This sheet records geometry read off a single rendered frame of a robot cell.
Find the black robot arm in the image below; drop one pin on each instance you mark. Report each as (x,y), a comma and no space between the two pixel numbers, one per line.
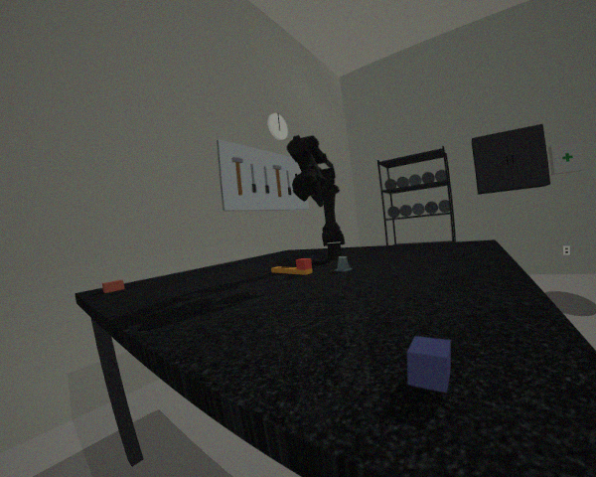
(304,151)

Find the small red block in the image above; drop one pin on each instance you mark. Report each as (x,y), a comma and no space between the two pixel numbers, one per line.
(113,286)

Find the orange bar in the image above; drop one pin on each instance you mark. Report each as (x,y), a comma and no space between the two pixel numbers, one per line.
(303,267)

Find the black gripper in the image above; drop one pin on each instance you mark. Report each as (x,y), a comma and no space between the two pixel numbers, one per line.
(313,184)

